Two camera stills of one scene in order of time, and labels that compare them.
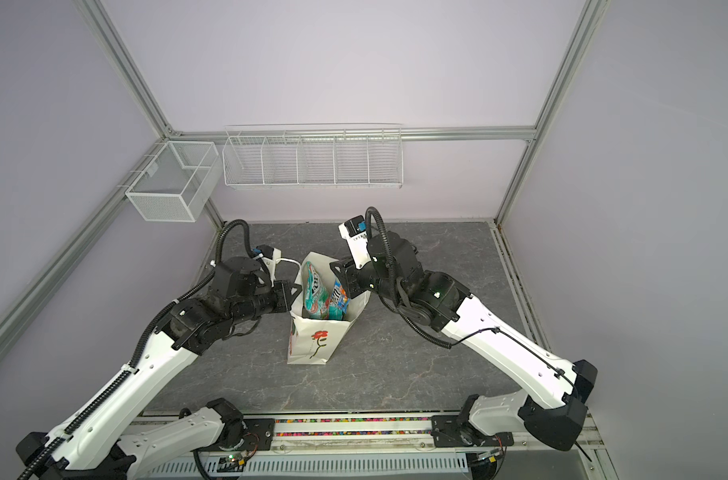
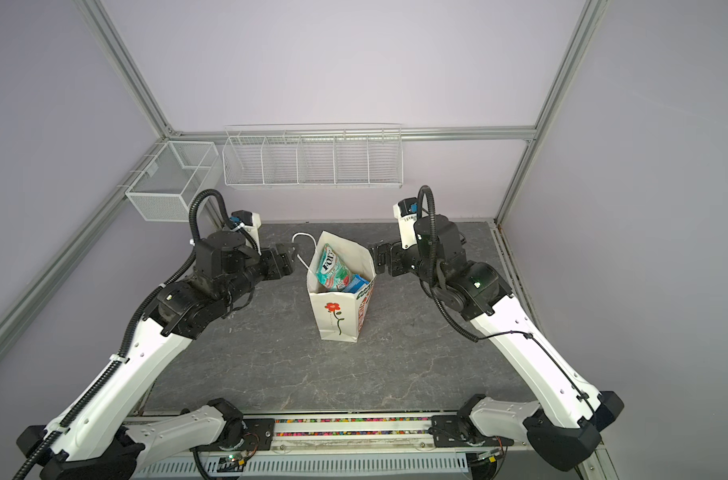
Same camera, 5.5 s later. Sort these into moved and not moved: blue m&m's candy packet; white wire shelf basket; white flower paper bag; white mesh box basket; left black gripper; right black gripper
Moved: right black gripper; blue m&m's candy packet; left black gripper; white flower paper bag
Not moved: white wire shelf basket; white mesh box basket
